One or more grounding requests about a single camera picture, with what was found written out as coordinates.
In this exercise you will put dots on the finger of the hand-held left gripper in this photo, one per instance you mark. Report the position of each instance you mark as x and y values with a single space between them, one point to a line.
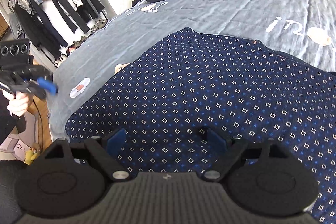
48 86
42 71

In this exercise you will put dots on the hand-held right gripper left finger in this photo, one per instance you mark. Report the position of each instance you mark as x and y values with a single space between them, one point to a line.
116 141

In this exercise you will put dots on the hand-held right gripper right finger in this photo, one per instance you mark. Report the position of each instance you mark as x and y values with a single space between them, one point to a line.
216 140

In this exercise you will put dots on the navy patterned pajama top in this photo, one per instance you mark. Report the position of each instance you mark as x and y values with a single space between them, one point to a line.
210 82

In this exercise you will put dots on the person's left forearm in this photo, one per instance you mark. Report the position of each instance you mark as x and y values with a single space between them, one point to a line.
8 124

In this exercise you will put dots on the black metal clothes rack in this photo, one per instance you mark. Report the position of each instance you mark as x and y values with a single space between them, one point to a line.
51 60

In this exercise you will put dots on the person's left hand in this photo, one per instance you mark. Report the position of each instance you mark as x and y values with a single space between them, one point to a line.
18 106

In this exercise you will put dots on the pink floor mat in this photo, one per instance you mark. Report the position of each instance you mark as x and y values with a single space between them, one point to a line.
18 145

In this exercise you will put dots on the yellow plush toy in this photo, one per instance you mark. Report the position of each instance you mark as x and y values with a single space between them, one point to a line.
31 155

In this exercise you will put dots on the person's dark clothing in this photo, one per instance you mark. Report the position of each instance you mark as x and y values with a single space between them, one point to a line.
10 187

